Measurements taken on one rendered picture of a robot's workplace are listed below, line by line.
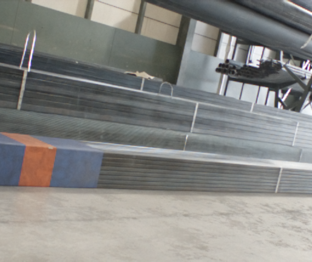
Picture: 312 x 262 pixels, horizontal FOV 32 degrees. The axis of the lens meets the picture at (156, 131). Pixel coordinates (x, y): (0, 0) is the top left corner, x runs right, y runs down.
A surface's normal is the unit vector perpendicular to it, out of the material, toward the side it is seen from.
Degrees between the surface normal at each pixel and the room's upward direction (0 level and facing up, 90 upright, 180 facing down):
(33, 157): 90
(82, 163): 90
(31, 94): 90
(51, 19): 90
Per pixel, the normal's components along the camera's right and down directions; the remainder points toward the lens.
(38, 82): 0.69, 0.21
